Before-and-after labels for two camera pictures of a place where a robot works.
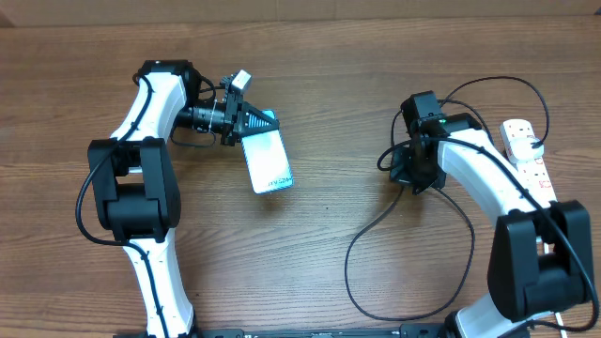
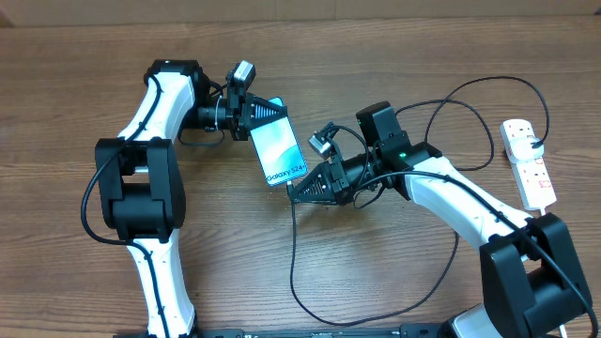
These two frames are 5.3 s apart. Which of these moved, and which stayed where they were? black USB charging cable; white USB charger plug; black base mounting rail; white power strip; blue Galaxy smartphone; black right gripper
Moved: black USB charging cable; blue Galaxy smartphone; black right gripper
Stayed: white USB charger plug; black base mounting rail; white power strip
